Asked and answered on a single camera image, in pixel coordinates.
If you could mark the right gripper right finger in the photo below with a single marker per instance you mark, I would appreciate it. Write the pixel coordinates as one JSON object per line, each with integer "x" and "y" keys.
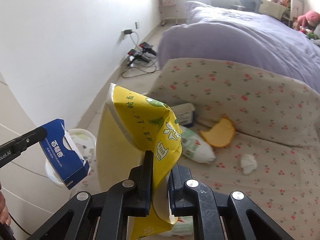
{"x": 180, "y": 205}

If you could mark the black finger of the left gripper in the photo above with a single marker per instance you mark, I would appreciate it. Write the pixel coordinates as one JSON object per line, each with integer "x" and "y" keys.
{"x": 13, "y": 149}

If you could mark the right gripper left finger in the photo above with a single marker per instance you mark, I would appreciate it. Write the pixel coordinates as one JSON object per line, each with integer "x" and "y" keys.
{"x": 139, "y": 198}

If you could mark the blue cardboard box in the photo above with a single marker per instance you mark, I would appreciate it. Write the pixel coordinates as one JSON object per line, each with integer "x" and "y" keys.
{"x": 63, "y": 154}

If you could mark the yellow paper cup packaging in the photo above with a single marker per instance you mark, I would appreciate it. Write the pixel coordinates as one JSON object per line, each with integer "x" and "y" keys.
{"x": 130, "y": 125}

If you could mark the white tissue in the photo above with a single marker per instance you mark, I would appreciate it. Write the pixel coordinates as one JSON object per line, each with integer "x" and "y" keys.
{"x": 248, "y": 164}

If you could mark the orange peel piece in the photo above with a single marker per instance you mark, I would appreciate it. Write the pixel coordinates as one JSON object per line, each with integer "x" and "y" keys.
{"x": 220, "y": 135}

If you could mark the blue white medicine box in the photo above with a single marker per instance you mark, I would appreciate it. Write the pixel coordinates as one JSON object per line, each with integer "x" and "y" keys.
{"x": 185, "y": 114}

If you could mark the white plastic trash bin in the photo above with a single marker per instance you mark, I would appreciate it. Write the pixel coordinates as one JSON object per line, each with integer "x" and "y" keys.
{"x": 86, "y": 144}

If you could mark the person's left hand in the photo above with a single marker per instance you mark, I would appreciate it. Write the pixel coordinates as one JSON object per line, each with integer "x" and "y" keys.
{"x": 4, "y": 212}

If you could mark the white green plastic bottle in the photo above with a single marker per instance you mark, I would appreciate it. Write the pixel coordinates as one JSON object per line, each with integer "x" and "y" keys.
{"x": 195, "y": 148}

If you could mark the cherry print bed sheet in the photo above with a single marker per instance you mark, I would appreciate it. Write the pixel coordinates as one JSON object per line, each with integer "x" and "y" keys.
{"x": 276, "y": 119}

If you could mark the purple duvet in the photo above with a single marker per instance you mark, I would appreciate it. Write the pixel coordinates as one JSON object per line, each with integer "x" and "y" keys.
{"x": 242, "y": 37}

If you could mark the pink small stool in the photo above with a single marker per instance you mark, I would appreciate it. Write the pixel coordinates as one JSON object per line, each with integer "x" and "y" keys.
{"x": 168, "y": 11}

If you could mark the pink plush toy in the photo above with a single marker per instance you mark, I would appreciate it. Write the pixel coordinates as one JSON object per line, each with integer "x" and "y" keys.
{"x": 307, "y": 22}

